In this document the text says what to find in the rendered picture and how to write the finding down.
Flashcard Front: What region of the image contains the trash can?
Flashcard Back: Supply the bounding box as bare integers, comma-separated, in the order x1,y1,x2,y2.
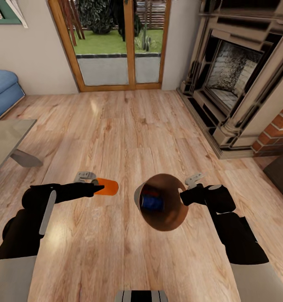
134,173,189,232

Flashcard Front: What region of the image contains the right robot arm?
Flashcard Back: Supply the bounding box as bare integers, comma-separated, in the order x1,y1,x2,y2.
179,172,283,302

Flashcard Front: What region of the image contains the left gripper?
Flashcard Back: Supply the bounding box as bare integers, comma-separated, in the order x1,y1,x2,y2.
68,182,104,200

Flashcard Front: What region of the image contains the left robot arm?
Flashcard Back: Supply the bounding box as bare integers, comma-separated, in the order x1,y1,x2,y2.
0,172,104,302

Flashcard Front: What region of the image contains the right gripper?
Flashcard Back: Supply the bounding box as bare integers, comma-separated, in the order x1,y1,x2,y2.
179,183,204,206

